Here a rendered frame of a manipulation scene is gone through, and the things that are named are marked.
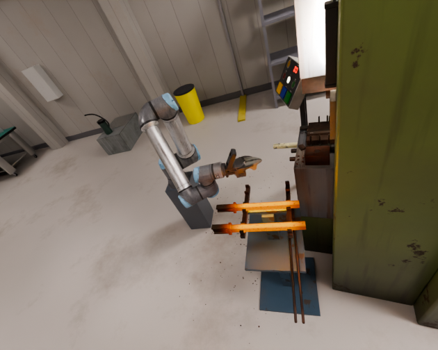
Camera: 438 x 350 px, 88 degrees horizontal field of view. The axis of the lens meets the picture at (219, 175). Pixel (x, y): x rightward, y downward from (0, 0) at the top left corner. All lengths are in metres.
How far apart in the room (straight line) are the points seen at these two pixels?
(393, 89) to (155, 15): 4.03
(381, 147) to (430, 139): 0.12
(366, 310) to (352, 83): 1.49
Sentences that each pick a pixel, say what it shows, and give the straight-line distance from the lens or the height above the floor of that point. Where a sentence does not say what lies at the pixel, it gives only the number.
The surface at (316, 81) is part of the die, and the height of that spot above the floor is 1.32.
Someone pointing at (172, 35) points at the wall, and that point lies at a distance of 4.45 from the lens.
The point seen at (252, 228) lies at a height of 0.95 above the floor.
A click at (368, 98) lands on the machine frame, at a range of 0.78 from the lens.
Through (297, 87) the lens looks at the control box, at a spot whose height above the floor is 1.09.
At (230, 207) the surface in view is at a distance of 1.15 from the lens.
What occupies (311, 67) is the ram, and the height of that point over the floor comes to 1.41.
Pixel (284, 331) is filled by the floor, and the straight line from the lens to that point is 1.86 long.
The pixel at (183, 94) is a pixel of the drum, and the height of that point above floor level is 0.59.
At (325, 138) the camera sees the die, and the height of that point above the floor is 0.99.
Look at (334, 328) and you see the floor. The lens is 1.86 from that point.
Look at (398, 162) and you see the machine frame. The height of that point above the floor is 1.19.
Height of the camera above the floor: 1.81
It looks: 39 degrees down
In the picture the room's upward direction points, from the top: 24 degrees counter-clockwise
